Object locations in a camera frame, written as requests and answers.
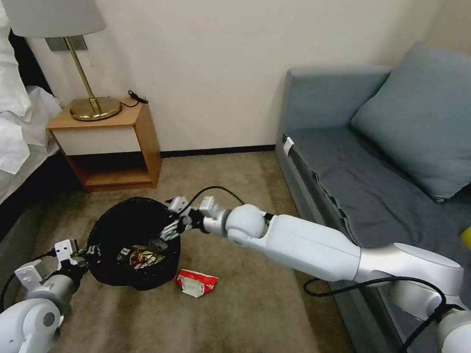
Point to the white duvet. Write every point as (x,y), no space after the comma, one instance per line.
(25,128)

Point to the wooden nightstand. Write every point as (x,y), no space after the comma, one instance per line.
(110,147)

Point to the blue-grey cushion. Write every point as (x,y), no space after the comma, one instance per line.
(419,125)

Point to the yellow object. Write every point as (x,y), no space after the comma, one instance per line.
(467,238)

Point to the black round trash bin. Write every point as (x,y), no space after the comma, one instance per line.
(125,224)

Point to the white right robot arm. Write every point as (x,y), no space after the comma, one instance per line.
(312,242)

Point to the white sofa tag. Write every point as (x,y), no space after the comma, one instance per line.
(289,144)

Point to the brass lamp with white shade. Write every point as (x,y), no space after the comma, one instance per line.
(92,106)

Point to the grey bed base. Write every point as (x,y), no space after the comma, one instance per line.
(22,198)

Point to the grey wall socket panel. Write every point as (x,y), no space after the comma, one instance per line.
(57,44)

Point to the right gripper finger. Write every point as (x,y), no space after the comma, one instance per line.
(174,215)
(170,231)

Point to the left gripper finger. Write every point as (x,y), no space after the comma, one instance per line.
(79,257)
(94,253)

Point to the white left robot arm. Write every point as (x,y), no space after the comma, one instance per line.
(25,323)

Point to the red white crumpled packet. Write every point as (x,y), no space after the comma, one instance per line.
(197,284)

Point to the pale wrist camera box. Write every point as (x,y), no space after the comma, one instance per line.
(65,250)
(180,204)

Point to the black headboard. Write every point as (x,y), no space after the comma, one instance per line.
(35,70)

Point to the blue-grey sofa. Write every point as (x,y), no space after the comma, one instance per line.
(316,99)

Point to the white pillow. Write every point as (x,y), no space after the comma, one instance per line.
(11,73)

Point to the dark grey seat cover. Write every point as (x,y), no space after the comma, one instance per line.
(368,176)

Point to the shiny dark snack wrapper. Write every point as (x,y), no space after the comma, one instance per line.
(143,257)

